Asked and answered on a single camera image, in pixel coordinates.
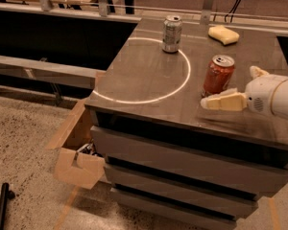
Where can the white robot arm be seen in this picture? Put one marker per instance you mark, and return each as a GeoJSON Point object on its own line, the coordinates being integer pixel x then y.
{"type": "Point", "coordinates": [279, 101]}

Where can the grey drawer cabinet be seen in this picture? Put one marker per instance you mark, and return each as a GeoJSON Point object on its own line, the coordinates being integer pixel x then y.
{"type": "Point", "coordinates": [167, 155]}

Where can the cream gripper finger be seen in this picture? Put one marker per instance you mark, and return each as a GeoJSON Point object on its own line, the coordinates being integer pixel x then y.
{"type": "Point", "coordinates": [229, 100]}
{"type": "Point", "coordinates": [257, 72]}

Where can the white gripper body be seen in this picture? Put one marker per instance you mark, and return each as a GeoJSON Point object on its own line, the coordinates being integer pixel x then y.
{"type": "Point", "coordinates": [261, 92]}

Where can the red coke can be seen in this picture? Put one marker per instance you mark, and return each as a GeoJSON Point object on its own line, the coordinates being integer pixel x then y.
{"type": "Point", "coordinates": [218, 75]}

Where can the yellow sponge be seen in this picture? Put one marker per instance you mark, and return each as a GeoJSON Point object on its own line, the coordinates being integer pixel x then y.
{"type": "Point", "coordinates": [223, 34]}

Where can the open cardboard box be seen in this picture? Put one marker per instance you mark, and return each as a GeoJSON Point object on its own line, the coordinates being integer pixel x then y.
{"type": "Point", "coordinates": [77, 164]}

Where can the black pole on floor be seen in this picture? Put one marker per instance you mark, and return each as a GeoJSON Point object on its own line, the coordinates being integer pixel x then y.
{"type": "Point", "coordinates": [5, 195]}

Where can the silver soda can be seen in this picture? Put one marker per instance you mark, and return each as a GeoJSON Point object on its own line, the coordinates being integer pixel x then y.
{"type": "Point", "coordinates": [172, 27]}

